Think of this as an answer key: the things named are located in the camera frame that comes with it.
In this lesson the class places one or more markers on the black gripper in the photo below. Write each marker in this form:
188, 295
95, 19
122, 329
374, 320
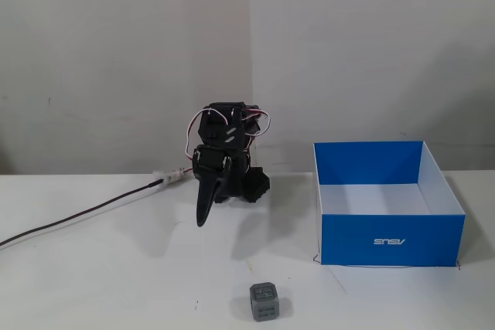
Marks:
209, 161

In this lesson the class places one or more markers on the gray cube block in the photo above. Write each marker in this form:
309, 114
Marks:
264, 301

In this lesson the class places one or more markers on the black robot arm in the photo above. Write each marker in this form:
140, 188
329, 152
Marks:
212, 126

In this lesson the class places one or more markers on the blue and white cardboard box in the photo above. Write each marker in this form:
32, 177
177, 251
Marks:
386, 241

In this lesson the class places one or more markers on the black table clamp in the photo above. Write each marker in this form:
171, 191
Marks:
258, 185

